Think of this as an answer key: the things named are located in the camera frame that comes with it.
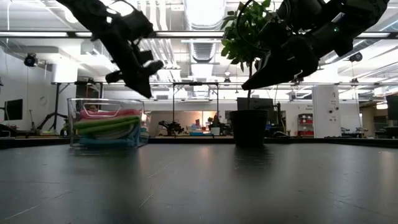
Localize black background stand frame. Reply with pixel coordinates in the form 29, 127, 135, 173
51, 81, 104, 131

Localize red storage shelf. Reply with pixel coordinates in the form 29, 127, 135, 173
297, 113, 314, 138

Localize green microfiber towel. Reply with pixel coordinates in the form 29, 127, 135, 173
73, 114, 141, 136

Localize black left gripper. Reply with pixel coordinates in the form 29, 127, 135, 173
104, 42, 165, 99

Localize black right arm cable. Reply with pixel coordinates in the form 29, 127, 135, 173
235, 0, 271, 53

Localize black monitor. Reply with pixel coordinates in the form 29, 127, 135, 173
4, 99, 23, 121

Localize clear plastic bin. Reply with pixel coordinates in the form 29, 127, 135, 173
67, 98, 147, 149

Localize pink microfiber towel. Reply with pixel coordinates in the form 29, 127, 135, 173
77, 108, 143, 122

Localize light blue microfiber towel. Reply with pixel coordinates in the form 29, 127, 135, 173
77, 137, 139, 147

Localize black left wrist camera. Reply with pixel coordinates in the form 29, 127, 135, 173
120, 9, 155, 42

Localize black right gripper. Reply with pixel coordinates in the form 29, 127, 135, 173
241, 34, 320, 91

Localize grey waffle microfiber towel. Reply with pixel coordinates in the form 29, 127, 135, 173
92, 125, 138, 140

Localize green potted plant black pot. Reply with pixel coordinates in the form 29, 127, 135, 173
220, 0, 289, 147

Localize white pillar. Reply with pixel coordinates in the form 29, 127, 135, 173
312, 85, 342, 139

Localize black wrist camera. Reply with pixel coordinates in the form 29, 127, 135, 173
120, 9, 155, 42
257, 16, 294, 49

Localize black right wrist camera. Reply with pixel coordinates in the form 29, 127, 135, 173
257, 16, 294, 49

